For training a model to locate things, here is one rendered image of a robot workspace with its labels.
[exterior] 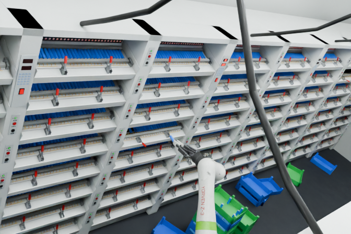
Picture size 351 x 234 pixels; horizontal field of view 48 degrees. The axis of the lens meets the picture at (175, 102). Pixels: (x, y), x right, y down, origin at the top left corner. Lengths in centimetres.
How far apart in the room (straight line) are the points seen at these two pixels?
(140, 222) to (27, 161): 141
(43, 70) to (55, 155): 60
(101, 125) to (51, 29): 77
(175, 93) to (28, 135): 100
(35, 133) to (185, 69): 100
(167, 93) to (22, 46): 109
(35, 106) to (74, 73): 25
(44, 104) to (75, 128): 29
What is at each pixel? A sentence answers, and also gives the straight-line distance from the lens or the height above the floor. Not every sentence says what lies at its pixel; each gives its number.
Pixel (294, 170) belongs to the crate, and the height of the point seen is 1.
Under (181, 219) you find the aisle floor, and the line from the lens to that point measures 366.
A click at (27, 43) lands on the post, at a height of 162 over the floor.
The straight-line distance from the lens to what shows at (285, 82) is 379.
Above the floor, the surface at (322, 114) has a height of 71.
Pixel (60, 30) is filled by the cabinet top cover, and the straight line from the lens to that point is 189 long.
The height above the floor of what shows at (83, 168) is 70.
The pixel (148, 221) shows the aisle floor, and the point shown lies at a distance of 349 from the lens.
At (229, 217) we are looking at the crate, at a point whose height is 44.
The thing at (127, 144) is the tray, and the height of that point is 88.
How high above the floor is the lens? 241
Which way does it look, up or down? 27 degrees down
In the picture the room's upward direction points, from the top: 23 degrees clockwise
